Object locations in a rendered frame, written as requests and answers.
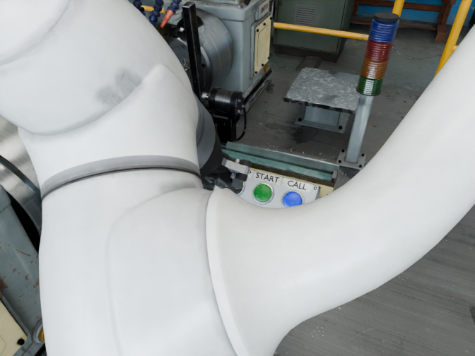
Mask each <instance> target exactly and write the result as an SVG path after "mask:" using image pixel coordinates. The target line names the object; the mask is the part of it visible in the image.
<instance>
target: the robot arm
mask: <svg viewBox="0 0 475 356"><path fill-rule="evenodd" d="M0 115H1V116H3V117H4V118H5V119H7V120H8V121H9V122H11V123H12V124H15V125H16V126H17V127H18V134H19V136H20V139H21V140H22V142H23V144H24V146H25V148H26V150H27V152H28V154H29V156H30V159H31V160H32V163H33V166H34V168H35V171H36V174H37V179H38V182H39V185H40V192H41V197H42V235H41V240H40V249H39V271H40V300H41V309H42V322H43V328H44V335H45V345H46V350H47V356H273V355H274V353H275V350H276V348H277V347H278V345H279V343H280V342H281V341H282V339H283V338H284V336H285V335H286V334H287V333H288V332H289V331H290V330H291V329H292V328H294V327H296V326H297V325H298V324H300V323H301V322H303V321H305V320H307V319H310V318H312V317H314V316H317V315H318V314H321V313H323V312H326V311H328V310H330V309H333V308H335V307H338V306H340V305H343V304H345V303H347V302H350V301H351V300H353V299H355V298H357V297H360V296H361V295H364V294H365V293H367V292H369V291H372V290H374V289H376V288H377V287H379V286H381V285H382V284H384V283H386V282H387V281H389V280H391V279H392V278H394V277H395V276H397V275H399V274H400V273H402V272H403V271H405V270H406V269H407V268H408V267H410V266H411V265H413V264H414V263H415V262H417V260H419V259H420V258H421V257H423V256H424V255H425V254H426V253H427V252H429V251H430V250H431V249H432V248H433V247H434V246H435V245H436V244H437V243H438V242H439V241H440V240H441V239H442V238H443V237H444V236H445V235H446V234H447V233H448V232H449V231H450V230H451V229H452V228H453V227H454V226H455V225H456V224H457V223H458V222H459V221H460V220H461V219H462V218H463V217H464V216H465V215H466V213H467V212H468V211H469V210H470V209H471V207H472V206H473V205H474V204H475V24H474V26H473V27H472V28H471V30H470V31H469V32H468V33H467V35H466V36H465V38H464V39H463V40H462V41H461V43H460V44H459V46H458V47H457V48H456V50H455V51H454V52H453V53H452V55H451V56H450V58H449V59H448V60H447V61H446V63H445V64H444V66H443V67H442V68H441V69H440V71H439V72H438V74H437V75H436V76H435V77H434V79H433V80H432V81H431V83H430V84H429V86H428V87H427V88H426V89H425V91H424V92H423V94H422V95H421V96H420V97H419V99H418V100H417V101H416V103H415V104H414V106H413V107H412V108H411V109H410V111H409V112H408V114H407V115H406V116H405V117H404V119H403V120H402V121H401V123H400V124H399V125H398V127H397V128H396V129H395V130H394V132H393V133H392V135H391V136H390V137H389V138H388V139H387V141H386V142H385V144H384V145H383V146H382V147H381V149H380V150H379V151H378V152H377V153H376V155H375V156H374V157H373V158H372V159H371V160H370V162H369V163H368V164H367V165H366V166H365V167H364V168H363V169H362V170H361V171H360V172H359V173H358V174H357V175H356V176H354V177H353V178H352V179H351V180H349V181H348V182H347V183H345V184H344V185H343V186H341V187H340V188H338V189H337V190H335V191H333V192H331V193H330V194H328V195H326V196H323V197H322V198H319V199H317V200H314V201H312V202H309V203H305V204H302V205H299V206H292V207H285V208H267V207H261V206H258V205H255V204H253V203H250V202H248V201H246V200H245V199H243V198H240V197H239V196H238V195H237V194H236V191H237V189H241V188H242V185H243V182H246V181H247V177H248V174H249V171H250V167H251V164H252V162H251V161H250V160H248V159H243V160H239V159H236V160H235V162H233V161H230V160H231V159H230V156H229V154H227V153H225V152H223V151H222V149H221V142H220V139H219V137H218V134H217V133H216V130H215V126H214V122H213V120H212V117H211V115H210V114H209V112H208V111H207V109H206V108H205V107H204V106H203V105H202V104H201V102H200V101H199V99H198V97H197V96H196V95H195V93H194V91H193V90H192V86H191V83H190V81H189V78H188V76H187V74H186V72H185V70H184V69H183V67H182V65H181V63H180V61H179V60H178V58H177V57H176V55H175V53H174V52H173V51H172V50H171V48H170V47H169V45H168V44H167V42H166V41H165V40H164V39H163V37H162V36H161V35H160V33H159V32H158V31H157V30H156V29H155V28H154V27H153V25H152V24H151V23H150V22H149V21H148V20H147V18H146V17H145V16H144V15H143V14H142V13H141V12H140V11H139V10H138V9H137V8H136V7H135V6H134V5H132V4H131V3H130V2H129V1H128V0H0ZM203 178H204V179H205V180H207V181H208V182H210V183H214V182H215V185H216V186H217V187H218V188H220V189H219V190H215V191H209V190H206V189H204V188H203V185H202V181H201V179H203Z"/></svg>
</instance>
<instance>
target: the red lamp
mask: <svg viewBox="0 0 475 356"><path fill-rule="evenodd" d="M392 46H393V41H392V42H375V41H372V40H370V39H369V38H368V41H367V46H366V48H365V54H364V57H365V58H367V59H369V60H372V61H386V60H388V59H389V57H390V53H391V50H392Z"/></svg>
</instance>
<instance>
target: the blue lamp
mask: <svg viewBox="0 0 475 356"><path fill-rule="evenodd" d="M398 24H399V20H398V21H397V22H393V23H385V22H380V21H378V20H375V19H374V18H373V20H372V23H371V27H370V32H369V36H368V38H369V39H370V40H372V41H375V42H392V41H394V39H395V35H396V31H397V27H398Z"/></svg>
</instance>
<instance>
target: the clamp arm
mask: <svg viewBox="0 0 475 356"><path fill-rule="evenodd" d="M181 14H182V18H184V28H185V33H186V38H187V48H188V53H189V62H190V69H191V75H190V78H191V79H192V83H193V89H194V93H195V95H196V96H197V97H198V99H199V101H200V102H201V104H203V103H204V102H205V97H202V96H203V95H205V94H206V92H205V86H204V74H203V67H202V61H201V49H200V42H199V31H198V24H197V13H196V6H195V2H191V1H188V2H187V3H185V4H184V5H182V12H181Z"/></svg>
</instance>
